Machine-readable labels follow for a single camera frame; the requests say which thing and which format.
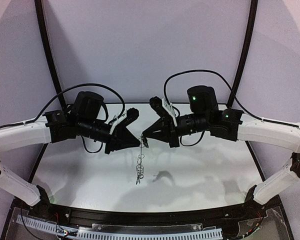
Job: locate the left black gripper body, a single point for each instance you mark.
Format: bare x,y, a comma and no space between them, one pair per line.
112,139

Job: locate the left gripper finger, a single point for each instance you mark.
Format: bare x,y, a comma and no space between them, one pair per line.
126,145
126,136

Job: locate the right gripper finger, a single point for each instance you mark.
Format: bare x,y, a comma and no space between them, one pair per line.
156,130
160,137

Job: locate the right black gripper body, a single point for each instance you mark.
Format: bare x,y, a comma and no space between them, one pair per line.
172,133

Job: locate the metal ring plate with keyrings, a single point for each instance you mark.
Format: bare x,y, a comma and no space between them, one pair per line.
139,162

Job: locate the key with black tag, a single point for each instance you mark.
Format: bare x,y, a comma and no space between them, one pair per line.
144,141

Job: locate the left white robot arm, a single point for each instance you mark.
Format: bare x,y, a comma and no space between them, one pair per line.
77,120

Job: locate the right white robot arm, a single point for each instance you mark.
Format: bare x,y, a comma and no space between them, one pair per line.
233,125

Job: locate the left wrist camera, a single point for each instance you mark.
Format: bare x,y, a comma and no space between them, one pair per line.
132,115

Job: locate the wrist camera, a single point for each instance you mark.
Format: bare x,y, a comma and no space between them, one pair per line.
156,104
132,115

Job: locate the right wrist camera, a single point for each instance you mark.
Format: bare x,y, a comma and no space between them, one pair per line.
156,104

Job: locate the black front frame rail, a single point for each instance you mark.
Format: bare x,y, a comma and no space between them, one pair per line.
86,217

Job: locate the white slotted cable duct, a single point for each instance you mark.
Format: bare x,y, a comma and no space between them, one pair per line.
118,232

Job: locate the right black frame post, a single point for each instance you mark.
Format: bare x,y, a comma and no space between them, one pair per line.
244,51

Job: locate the black frame post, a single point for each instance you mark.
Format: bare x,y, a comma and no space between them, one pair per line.
244,51
40,15

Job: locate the left black frame post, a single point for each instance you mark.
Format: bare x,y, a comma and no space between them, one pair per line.
40,15

